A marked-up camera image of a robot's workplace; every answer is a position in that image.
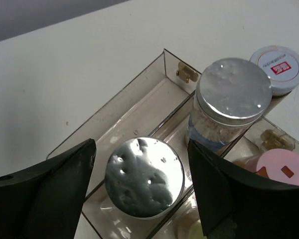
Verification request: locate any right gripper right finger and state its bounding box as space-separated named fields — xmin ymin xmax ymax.
xmin=187 ymin=140 xmax=299 ymax=239

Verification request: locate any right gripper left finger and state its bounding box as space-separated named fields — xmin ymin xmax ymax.
xmin=0 ymin=139 xmax=97 ymax=239

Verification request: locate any pink cap spice bottle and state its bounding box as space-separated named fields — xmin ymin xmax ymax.
xmin=233 ymin=148 xmax=299 ymax=187

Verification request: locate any silver lid jar blue label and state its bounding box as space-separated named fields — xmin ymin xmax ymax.
xmin=104 ymin=136 xmax=185 ymax=220

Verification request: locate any white lid jar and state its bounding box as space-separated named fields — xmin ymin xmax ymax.
xmin=250 ymin=45 xmax=299 ymax=96

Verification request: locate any right clear organizer tray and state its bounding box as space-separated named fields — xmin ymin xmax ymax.
xmin=161 ymin=117 xmax=299 ymax=239

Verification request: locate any left clear organizer tray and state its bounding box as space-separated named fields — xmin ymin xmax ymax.
xmin=46 ymin=48 xmax=202 ymax=239

